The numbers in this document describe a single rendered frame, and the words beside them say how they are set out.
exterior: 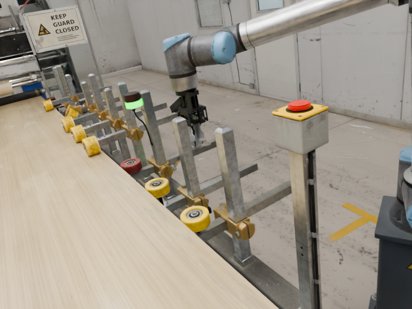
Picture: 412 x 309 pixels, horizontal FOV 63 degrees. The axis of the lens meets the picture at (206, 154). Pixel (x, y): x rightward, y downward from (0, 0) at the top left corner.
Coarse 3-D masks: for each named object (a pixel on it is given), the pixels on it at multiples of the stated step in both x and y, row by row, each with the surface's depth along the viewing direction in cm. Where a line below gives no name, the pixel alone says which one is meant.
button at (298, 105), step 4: (300, 100) 60; (304, 100) 60; (288, 104) 60; (292, 104) 59; (296, 104) 58; (300, 104) 58; (304, 104) 58; (308, 104) 58; (288, 108) 59; (292, 108) 58; (296, 108) 58; (300, 108) 57; (304, 108) 57; (308, 108) 58
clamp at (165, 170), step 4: (148, 160) 140; (152, 160) 139; (148, 164) 142; (152, 164) 137; (156, 164) 134; (164, 164) 133; (168, 164) 134; (156, 168) 134; (160, 168) 132; (164, 168) 131; (168, 168) 132; (156, 172) 136; (160, 172) 132; (164, 172) 132; (168, 172) 132; (172, 172) 134; (160, 176) 134; (164, 176) 132; (168, 176) 133
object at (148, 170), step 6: (210, 144) 148; (198, 150) 146; (204, 150) 148; (174, 156) 141; (174, 162) 141; (144, 168) 136; (150, 168) 136; (132, 174) 132; (138, 174) 133; (144, 174) 135
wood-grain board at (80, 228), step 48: (0, 144) 189; (48, 144) 173; (0, 192) 128; (48, 192) 121; (96, 192) 115; (144, 192) 109; (0, 240) 97; (48, 240) 93; (96, 240) 89; (144, 240) 85; (192, 240) 82; (0, 288) 78; (48, 288) 75; (96, 288) 73; (144, 288) 70; (192, 288) 68; (240, 288) 66
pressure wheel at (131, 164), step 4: (128, 160) 134; (132, 160) 134; (136, 160) 132; (120, 164) 132; (124, 164) 131; (128, 164) 131; (132, 164) 129; (136, 164) 129; (140, 164) 132; (124, 168) 129; (128, 168) 128; (132, 168) 129; (136, 168) 130; (140, 168) 131; (128, 172) 129; (132, 172) 129; (136, 172) 130; (136, 180) 135
